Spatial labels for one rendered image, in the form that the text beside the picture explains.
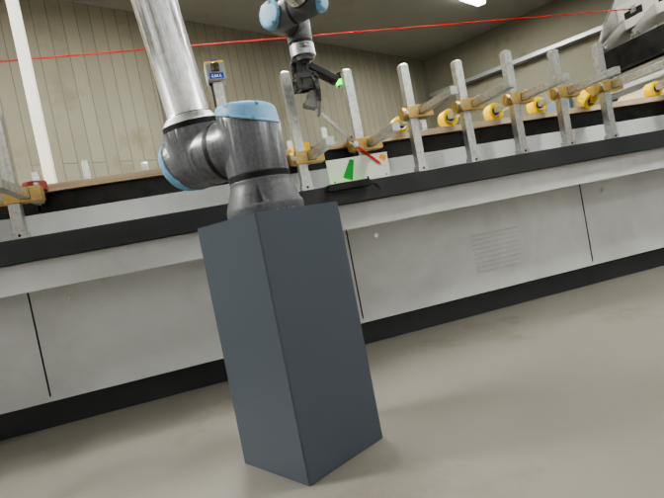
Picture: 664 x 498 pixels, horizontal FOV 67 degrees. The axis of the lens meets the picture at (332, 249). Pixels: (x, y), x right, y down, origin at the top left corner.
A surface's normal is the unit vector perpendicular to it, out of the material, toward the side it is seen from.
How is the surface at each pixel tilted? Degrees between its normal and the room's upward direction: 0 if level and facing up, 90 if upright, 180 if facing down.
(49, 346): 90
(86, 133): 90
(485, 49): 90
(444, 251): 90
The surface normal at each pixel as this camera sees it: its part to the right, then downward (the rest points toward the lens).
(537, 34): -0.70, 0.16
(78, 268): 0.27, -0.01
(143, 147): 0.69, -0.11
